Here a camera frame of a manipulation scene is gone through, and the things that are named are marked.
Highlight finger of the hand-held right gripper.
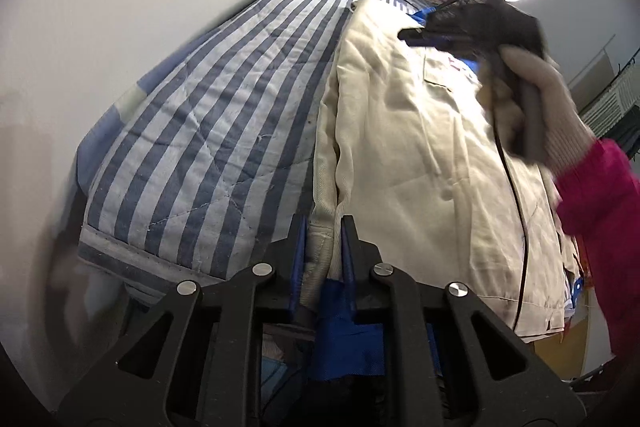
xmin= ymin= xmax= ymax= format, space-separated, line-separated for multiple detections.
xmin=397 ymin=26 xmax=481 ymax=60
xmin=411 ymin=4 xmax=451 ymax=25

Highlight blue white striped quilt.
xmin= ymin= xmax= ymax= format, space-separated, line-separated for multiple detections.
xmin=75 ymin=0 xmax=416 ymax=308

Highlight black clothes rack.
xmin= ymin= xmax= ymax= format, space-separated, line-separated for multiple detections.
xmin=570 ymin=34 xmax=640 ymax=158

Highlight beige jacket with blue lining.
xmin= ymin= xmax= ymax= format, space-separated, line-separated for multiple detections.
xmin=305 ymin=0 xmax=583 ymax=380

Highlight striped hanging towel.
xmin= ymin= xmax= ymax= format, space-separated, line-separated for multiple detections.
xmin=580 ymin=84 xmax=636 ymax=128

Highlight dark hanging clothes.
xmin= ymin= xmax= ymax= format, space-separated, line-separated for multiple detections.
xmin=612 ymin=107 xmax=640 ymax=158

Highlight person's right hand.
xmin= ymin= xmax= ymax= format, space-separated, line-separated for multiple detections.
xmin=475 ymin=44 xmax=598 ymax=178

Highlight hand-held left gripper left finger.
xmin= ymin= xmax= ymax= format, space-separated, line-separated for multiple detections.
xmin=57 ymin=214 xmax=308 ymax=427

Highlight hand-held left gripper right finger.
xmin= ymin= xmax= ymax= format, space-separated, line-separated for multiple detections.
xmin=341 ymin=215 xmax=586 ymax=427

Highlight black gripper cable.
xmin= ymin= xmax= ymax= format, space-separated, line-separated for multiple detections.
xmin=487 ymin=72 xmax=528 ymax=333

